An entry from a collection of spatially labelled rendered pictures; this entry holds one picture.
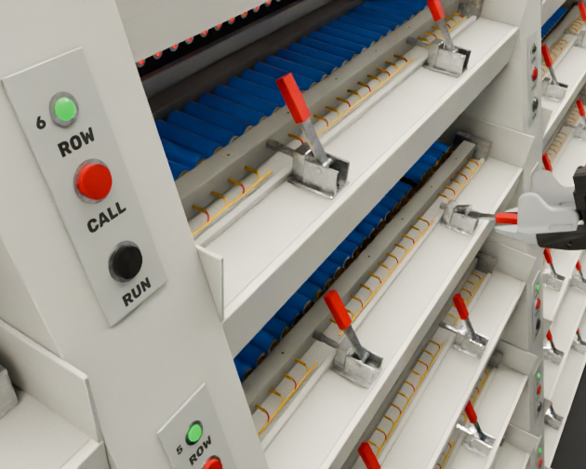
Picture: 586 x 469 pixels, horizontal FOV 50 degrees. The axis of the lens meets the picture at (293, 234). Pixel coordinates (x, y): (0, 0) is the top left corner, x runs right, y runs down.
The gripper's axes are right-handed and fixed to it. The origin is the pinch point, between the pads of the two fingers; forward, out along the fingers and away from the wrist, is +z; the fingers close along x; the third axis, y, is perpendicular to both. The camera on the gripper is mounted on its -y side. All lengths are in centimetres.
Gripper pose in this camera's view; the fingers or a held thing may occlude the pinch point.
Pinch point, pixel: (512, 226)
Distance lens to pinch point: 76.3
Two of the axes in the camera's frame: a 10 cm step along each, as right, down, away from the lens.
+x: -5.3, 5.2, -6.7
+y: -3.7, -8.6, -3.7
